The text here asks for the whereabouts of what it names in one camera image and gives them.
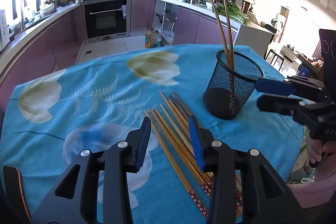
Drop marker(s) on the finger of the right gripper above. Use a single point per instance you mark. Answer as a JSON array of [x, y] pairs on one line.
[[311, 89], [282, 105]]

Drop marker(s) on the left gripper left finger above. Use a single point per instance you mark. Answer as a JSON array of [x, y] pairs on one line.
[[73, 198]]

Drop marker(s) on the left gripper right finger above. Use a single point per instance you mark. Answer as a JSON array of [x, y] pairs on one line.
[[242, 178]]

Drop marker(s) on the bamboo chopstick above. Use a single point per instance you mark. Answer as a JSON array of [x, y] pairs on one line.
[[183, 145], [225, 41], [182, 103], [178, 156], [181, 150], [178, 116], [178, 128], [179, 107], [231, 55]]

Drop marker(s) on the pink sleeve forearm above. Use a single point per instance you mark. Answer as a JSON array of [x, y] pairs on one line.
[[320, 191]]

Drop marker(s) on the right hand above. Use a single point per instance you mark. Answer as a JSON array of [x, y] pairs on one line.
[[315, 151]]

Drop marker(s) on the black mesh cup holder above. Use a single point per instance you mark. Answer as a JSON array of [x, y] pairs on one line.
[[229, 89]]

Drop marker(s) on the black stool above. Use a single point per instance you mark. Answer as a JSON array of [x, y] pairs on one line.
[[275, 59]]

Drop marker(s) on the smartphone with orange edge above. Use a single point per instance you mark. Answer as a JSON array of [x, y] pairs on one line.
[[15, 193]]

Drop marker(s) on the blue floral tablecloth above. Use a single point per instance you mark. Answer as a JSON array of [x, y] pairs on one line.
[[94, 105]]

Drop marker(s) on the green leafy vegetables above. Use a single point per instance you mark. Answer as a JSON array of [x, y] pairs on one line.
[[233, 12]]

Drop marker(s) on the dark soy sauce bottle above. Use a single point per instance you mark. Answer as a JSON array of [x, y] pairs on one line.
[[157, 39]]

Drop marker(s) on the cooking oil bottle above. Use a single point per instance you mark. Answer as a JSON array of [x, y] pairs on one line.
[[149, 38]]

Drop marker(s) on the white microwave oven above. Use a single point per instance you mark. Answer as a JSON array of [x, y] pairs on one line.
[[4, 36]]

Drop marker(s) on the black built-in oven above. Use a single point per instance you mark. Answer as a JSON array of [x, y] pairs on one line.
[[107, 19]]

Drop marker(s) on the black camera box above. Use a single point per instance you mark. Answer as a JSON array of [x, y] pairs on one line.
[[328, 50]]

